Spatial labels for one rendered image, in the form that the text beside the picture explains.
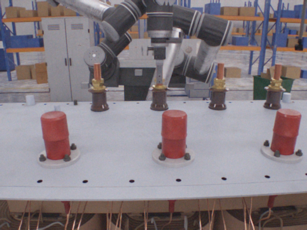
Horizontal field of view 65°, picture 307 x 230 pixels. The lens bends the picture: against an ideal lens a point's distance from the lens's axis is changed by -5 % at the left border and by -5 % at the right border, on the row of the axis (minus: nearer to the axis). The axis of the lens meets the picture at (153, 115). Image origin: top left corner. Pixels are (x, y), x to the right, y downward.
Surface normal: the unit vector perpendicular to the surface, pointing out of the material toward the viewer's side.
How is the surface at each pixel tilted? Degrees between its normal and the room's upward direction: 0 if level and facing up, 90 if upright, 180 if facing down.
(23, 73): 90
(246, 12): 90
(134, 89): 90
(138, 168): 0
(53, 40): 90
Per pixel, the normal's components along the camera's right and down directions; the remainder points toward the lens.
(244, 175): 0.00, -0.94
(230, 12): 0.02, 0.33
